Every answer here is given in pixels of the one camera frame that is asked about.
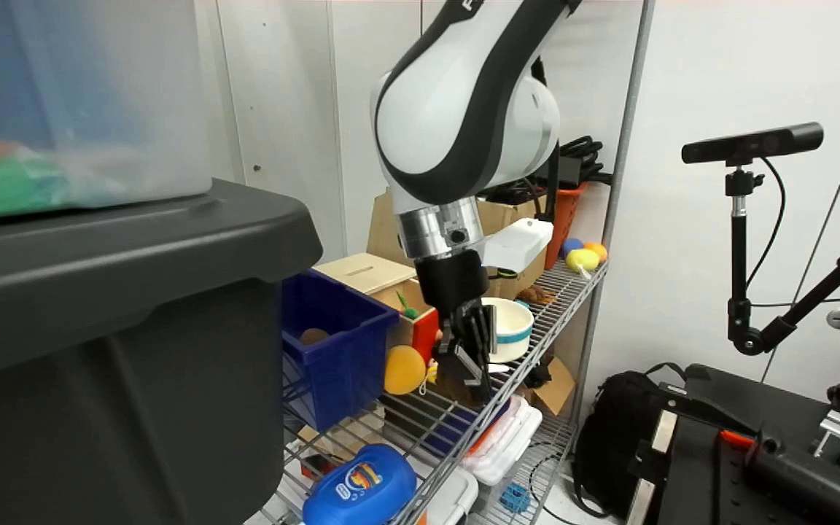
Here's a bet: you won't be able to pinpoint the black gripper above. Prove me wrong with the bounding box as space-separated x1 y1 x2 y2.
410 247 498 402

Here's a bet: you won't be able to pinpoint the yellow toy ball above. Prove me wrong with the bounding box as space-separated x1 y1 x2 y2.
381 340 430 400

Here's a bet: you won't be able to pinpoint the yellow and blue toy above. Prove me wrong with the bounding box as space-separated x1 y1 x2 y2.
560 235 608 281

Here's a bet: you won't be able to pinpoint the small dark brown object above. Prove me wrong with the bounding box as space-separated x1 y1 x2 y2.
512 282 556 308

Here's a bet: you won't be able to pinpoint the white container red contents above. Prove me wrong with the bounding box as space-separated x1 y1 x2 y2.
460 394 549 489

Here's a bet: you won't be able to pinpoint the wooden box with red drawer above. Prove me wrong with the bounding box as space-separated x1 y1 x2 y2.
312 250 442 368

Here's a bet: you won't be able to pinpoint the blue plastic bin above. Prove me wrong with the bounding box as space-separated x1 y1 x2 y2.
279 267 403 434

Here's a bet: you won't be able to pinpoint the white plastic container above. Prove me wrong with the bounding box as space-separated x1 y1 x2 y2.
417 464 481 525

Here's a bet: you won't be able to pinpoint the beige grey block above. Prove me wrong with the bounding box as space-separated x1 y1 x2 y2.
293 402 390 460

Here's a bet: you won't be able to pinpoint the small brown ball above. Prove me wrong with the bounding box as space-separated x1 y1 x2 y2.
298 323 331 351

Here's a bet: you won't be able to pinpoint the small blue object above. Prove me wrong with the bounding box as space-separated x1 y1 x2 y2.
495 477 537 515

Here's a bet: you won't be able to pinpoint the red orange object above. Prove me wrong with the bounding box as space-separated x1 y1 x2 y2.
546 183 589 272

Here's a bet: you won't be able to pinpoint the blue bottle with white cap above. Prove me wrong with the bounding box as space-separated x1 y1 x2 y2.
301 441 422 525

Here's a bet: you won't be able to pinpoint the black backpack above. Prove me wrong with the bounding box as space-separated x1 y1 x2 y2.
572 368 735 525

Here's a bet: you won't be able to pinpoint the black storage tote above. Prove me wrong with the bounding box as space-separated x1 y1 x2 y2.
0 177 325 525

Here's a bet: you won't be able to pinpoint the clear storage bin black lid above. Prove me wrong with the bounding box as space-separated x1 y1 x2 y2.
0 0 219 224

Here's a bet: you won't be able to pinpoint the metal wire shelf rack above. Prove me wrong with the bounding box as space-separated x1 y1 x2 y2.
242 0 659 525

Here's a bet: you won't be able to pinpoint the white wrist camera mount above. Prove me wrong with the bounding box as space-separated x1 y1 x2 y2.
481 215 556 281

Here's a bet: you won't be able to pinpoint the black articulated camera stand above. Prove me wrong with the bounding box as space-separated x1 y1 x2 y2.
724 161 840 358

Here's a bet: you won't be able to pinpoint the orange handled clamp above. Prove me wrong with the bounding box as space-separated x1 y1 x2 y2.
713 426 763 457

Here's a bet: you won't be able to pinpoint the black cable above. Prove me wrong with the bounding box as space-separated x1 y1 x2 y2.
743 155 791 294

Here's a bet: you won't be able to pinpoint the black stereo camera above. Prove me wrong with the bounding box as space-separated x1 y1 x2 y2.
678 120 827 165

